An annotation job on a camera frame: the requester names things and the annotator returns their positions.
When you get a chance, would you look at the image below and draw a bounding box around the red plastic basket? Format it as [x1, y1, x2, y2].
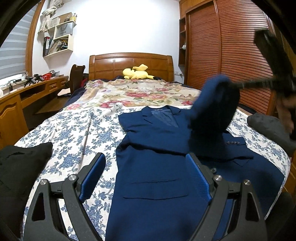
[42, 73, 52, 80]

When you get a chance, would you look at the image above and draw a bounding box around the dark wooden chair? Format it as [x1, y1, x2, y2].
[58, 64, 86, 98]

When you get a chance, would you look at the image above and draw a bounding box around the folded dark grey garment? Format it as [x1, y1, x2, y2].
[247, 113, 295, 157]

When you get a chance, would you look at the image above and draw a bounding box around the yellow plush toy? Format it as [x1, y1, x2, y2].
[122, 64, 154, 80]

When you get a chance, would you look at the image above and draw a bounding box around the blue floral white bedsheet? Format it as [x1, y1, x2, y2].
[15, 104, 291, 240]

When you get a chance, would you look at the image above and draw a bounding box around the white bundle above shelf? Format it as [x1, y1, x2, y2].
[38, 0, 64, 33]

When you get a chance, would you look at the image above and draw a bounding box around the folded black garment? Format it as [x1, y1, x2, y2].
[1, 142, 53, 240]

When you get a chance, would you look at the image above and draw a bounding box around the navy blue suit jacket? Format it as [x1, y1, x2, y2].
[105, 75, 285, 240]

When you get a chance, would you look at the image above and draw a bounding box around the white wall shelf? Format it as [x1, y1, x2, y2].
[43, 12, 77, 59]

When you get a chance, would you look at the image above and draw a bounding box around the wooden bed headboard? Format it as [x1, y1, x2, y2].
[89, 53, 174, 82]

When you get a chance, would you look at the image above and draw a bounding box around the long wooden desk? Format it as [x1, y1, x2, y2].
[1, 76, 68, 148]

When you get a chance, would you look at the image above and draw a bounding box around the person right hand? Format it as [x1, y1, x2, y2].
[276, 95, 295, 133]

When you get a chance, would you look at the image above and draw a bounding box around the grey zebra window blind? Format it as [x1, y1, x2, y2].
[0, 4, 38, 79]

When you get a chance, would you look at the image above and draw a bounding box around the red floral beige blanket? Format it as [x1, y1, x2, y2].
[64, 79, 200, 110]

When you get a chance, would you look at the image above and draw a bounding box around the wooden louvered wardrobe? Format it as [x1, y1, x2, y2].
[178, 0, 278, 115]

